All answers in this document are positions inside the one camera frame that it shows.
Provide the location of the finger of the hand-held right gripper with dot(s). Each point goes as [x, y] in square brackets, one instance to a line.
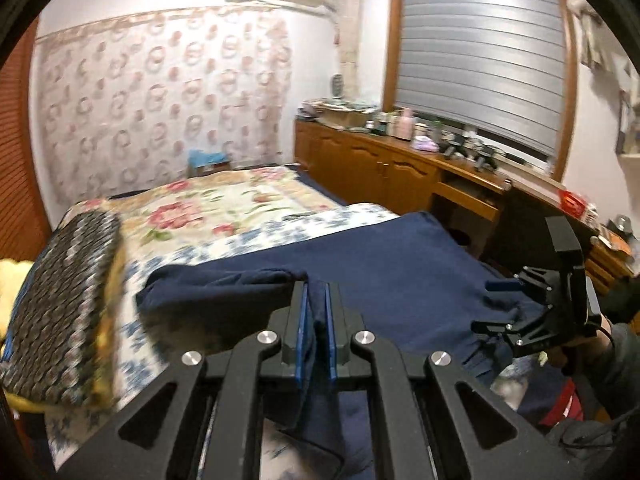
[492, 326]
[500, 286]

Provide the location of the gold cushion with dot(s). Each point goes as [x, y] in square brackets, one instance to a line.
[107, 350]

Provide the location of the red cloth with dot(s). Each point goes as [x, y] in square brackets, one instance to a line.
[562, 405]

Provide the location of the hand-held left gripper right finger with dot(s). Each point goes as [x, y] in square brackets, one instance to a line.
[330, 340]

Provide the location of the yellow plush toy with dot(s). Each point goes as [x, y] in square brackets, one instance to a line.
[12, 280]

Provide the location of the blue and white floral sheet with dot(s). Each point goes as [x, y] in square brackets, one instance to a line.
[280, 232]

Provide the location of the circle-patterned curtain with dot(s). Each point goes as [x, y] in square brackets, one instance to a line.
[150, 100]

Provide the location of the small round mirror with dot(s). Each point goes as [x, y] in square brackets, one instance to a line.
[338, 86]

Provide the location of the red box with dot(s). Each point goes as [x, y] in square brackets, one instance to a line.
[572, 203]

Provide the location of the grey window blind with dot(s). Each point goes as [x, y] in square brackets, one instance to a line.
[475, 50]

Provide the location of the person's right forearm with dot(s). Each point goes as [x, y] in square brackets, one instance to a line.
[620, 360]

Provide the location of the pink floral blanket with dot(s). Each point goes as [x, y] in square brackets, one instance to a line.
[200, 205]

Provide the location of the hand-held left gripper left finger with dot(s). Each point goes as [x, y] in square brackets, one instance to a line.
[301, 340]

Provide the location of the purple pouch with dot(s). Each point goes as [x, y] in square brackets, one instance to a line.
[425, 144]

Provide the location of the navy t-shirt with orange print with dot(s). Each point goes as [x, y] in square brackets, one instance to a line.
[400, 270]

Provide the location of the cream textured pipe cover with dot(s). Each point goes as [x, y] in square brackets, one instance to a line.
[347, 20]

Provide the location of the black chair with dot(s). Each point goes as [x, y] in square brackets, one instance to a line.
[520, 225]

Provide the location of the dark circle-patterned cushion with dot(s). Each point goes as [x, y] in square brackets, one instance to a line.
[60, 300]

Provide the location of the cardboard box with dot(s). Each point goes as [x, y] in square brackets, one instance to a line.
[345, 117]

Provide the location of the pink bottle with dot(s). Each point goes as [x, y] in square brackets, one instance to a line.
[405, 125]

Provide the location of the brown ribbed sliding door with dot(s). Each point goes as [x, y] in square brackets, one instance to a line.
[20, 160]

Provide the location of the blue cloth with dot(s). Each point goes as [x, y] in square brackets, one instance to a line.
[207, 160]

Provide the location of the wooden cabinet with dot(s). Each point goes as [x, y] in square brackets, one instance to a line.
[360, 155]

